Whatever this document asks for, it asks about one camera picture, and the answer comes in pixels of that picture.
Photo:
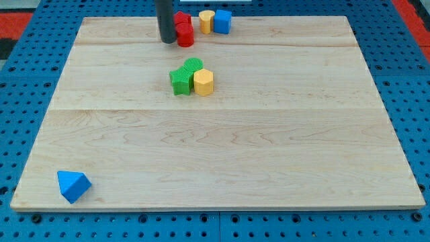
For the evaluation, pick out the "green star block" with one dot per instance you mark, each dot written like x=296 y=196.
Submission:
x=181 y=81

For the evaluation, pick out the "red star block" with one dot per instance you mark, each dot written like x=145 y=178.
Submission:
x=182 y=18

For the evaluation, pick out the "blue triangle block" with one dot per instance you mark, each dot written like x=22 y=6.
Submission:
x=72 y=185

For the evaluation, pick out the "yellow hexagon block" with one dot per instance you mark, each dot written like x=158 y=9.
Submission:
x=203 y=82

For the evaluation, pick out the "green cylinder block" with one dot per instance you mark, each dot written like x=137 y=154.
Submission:
x=193 y=64

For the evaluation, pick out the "light wooden board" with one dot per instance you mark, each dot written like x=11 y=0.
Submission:
x=295 y=122

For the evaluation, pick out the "red cylinder block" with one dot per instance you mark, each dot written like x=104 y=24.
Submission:
x=185 y=34

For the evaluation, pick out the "blue cube block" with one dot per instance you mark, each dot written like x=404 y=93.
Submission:
x=222 y=21

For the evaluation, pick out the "yellow heart block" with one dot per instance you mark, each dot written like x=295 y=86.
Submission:
x=206 y=20

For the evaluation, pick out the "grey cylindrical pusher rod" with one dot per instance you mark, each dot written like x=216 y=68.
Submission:
x=165 y=18

